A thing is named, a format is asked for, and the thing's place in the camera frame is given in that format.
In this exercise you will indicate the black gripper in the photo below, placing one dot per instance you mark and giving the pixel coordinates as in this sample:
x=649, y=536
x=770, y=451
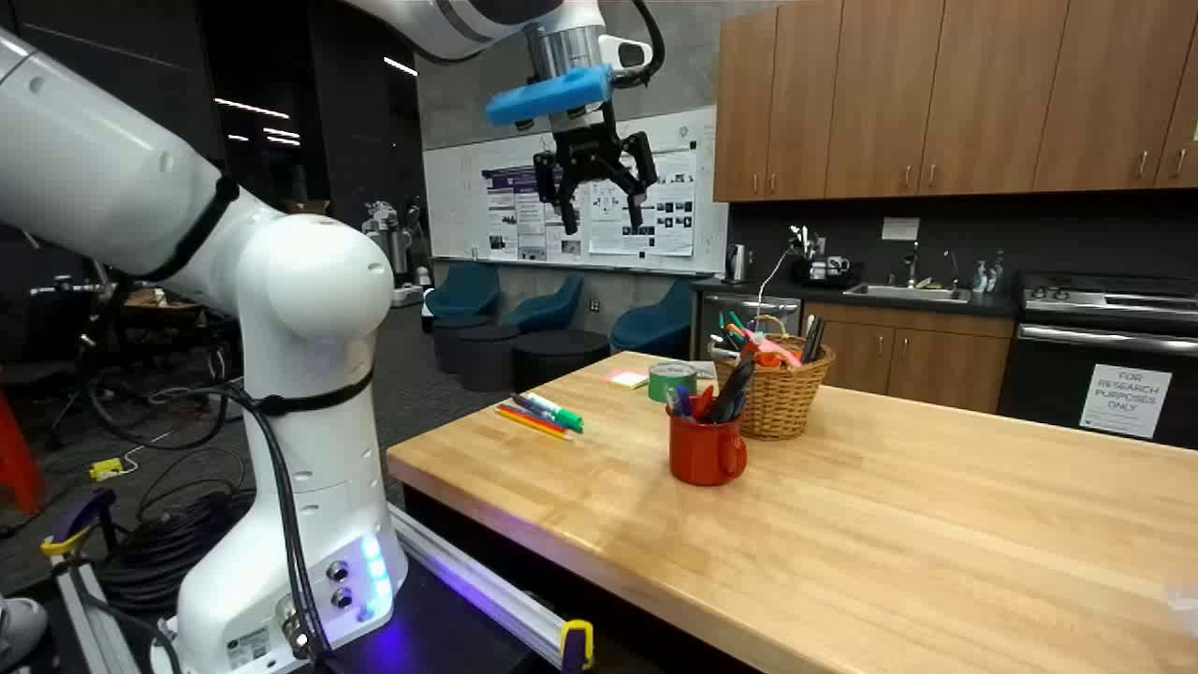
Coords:
x=584, y=143

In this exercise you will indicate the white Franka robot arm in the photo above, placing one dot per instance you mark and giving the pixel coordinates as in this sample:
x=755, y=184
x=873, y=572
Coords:
x=299, y=312

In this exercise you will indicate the printed research poster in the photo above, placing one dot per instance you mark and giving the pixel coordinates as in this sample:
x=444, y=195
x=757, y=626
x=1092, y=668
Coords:
x=524, y=225

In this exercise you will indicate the white poster board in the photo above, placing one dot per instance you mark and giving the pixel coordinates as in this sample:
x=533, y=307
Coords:
x=455, y=210

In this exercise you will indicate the steel canister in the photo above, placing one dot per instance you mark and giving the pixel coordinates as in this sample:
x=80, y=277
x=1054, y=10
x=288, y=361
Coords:
x=737, y=265

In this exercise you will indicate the black ottoman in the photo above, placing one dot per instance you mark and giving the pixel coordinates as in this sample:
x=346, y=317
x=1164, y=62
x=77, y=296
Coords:
x=560, y=357
x=473, y=354

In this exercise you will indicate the stainless steel dishwasher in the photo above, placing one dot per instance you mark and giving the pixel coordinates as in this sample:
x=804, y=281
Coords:
x=750, y=312

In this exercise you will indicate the yellow sticky note pad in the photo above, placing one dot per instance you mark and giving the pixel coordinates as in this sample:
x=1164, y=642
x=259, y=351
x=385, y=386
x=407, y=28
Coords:
x=630, y=375

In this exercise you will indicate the green white marker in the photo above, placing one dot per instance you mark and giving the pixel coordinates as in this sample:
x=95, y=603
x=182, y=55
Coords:
x=554, y=415

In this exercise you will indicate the blue pen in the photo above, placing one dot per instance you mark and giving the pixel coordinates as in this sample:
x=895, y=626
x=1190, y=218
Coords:
x=680, y=402

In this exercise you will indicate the countertop coffee machine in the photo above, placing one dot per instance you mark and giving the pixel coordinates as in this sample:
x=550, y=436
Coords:
x=826, y=266

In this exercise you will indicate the red marker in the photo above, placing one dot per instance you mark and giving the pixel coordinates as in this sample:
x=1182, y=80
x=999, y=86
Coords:
x=530, y=415

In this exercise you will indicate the orange plastic object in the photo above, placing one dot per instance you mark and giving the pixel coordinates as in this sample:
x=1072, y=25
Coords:
x=777, y=354

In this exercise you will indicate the orange marker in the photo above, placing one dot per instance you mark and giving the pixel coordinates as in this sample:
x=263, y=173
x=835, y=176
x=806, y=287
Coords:
x=524, y=420

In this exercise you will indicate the black silver marker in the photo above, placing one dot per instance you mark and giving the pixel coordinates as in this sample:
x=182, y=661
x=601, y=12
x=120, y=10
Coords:
x=814, y=340

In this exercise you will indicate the wicker basket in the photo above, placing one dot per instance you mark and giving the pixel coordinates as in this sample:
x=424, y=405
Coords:
x=779, y=397

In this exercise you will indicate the red mug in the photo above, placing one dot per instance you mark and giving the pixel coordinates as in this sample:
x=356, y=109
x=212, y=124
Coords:
x=702, y=451

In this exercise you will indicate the chrome faucet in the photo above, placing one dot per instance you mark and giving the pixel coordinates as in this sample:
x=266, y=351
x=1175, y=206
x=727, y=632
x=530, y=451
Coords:
x=915, y=266

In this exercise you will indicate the steel kitchen sink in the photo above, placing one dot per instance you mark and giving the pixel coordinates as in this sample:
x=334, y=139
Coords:
x=906, y=294

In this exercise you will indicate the wooden upper cabinets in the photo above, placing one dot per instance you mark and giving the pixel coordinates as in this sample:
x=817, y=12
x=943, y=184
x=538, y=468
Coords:
x=948, y=94

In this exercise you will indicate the wide wooden lower cabinet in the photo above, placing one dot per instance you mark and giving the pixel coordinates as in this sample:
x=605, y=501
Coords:
x=910, y=361

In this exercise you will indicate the black kitchen countertop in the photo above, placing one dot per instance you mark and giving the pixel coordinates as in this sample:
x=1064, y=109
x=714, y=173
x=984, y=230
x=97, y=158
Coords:
x=993, y=306

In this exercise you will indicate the stainless steel oven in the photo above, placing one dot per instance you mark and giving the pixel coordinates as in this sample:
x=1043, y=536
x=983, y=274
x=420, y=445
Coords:
x=1099, y=329

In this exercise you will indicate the white paper sign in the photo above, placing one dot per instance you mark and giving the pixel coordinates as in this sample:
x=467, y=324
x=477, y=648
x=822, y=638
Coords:
x=1123, y=402

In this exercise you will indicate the red floor object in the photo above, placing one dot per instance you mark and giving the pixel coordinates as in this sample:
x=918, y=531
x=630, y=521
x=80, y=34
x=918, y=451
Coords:
x=16, y=455

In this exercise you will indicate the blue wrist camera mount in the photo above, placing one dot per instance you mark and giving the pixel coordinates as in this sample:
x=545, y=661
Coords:
x=545, y=98

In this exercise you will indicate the white wall plate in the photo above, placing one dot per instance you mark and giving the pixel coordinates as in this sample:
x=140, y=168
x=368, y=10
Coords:
x=898, y=230

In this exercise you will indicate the aluminium frame rail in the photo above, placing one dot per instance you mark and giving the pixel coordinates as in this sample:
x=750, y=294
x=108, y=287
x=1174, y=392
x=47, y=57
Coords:
x=488, y=587

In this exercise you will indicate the blue yellow rail clamp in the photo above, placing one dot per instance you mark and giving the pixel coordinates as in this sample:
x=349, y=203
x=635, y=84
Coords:
x=573, y=646

